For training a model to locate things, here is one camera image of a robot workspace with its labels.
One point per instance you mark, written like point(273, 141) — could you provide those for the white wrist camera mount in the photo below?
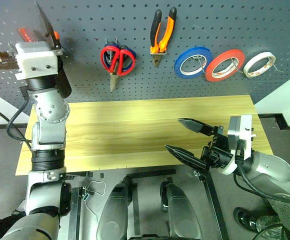
point(35, 57)
point(246, 130)

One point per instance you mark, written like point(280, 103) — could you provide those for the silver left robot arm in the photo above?
point(51, 110)

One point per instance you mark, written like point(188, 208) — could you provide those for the blue tape roll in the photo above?
point(178, 65)

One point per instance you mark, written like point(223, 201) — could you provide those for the dark grey rounded shell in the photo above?
point(113, 212)
point(182, 215)

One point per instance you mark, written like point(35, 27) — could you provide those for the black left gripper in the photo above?
point(3, 62)

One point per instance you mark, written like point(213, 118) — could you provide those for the grey perforated pegboard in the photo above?
point(210, 25)

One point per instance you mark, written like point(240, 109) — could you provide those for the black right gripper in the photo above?
point(216, 152)

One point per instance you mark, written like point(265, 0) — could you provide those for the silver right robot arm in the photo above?
point(272, 165)

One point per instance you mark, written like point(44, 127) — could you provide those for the orange and black pliers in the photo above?
point(170, 27)

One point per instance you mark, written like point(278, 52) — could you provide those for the black metal table frame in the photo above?
point(213, 200)

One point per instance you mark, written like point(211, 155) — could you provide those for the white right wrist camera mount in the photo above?
point(246, 130)

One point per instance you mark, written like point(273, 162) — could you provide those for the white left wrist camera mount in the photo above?
point(35, 57)

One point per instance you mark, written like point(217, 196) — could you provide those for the black shiny shoe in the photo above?
point(245, 220)

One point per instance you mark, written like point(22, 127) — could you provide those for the metal pegboard hook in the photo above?
point(111, 40)
point(273, 65)
point(157, 52)
point(235, 63)
point(199, 61)

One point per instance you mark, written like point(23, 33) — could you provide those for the white tape roll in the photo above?
point(253, 60)

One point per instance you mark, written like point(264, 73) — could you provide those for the red tape roll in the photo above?
point(211, 68)

